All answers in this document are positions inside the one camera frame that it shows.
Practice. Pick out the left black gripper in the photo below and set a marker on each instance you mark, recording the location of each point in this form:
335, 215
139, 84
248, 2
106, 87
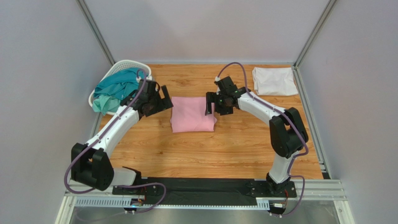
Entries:
164, 103

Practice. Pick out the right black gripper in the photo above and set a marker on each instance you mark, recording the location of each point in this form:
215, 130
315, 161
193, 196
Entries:
216, 103

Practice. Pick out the pink t shirt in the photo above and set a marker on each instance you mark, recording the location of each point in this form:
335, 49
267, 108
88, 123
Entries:
188, 115

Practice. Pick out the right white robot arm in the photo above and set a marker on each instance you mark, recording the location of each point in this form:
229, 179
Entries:
287, 132

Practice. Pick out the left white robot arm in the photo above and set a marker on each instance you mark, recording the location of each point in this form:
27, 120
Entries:
90, 162

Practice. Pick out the teal t shirt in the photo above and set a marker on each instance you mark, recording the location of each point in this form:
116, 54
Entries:
119, 84

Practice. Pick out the folded white t shirt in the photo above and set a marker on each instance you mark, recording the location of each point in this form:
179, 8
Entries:
274, 82

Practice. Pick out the mint green t shirt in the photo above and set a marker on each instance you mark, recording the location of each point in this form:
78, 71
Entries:
106, 103

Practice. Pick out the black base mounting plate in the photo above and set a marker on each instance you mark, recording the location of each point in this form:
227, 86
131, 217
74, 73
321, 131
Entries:
205, 191

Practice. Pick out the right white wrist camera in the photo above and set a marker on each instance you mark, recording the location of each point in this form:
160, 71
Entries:
216, 80

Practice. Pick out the right aluminium corner post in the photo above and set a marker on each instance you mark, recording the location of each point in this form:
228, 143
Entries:
318, 146

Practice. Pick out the aluminium corner post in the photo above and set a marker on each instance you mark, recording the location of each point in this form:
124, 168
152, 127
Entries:
318, 146
103, 46

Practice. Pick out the left aluminium corner post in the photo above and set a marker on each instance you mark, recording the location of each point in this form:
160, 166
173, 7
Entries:
103, 46

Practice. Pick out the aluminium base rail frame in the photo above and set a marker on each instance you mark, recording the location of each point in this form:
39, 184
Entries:
307, 190

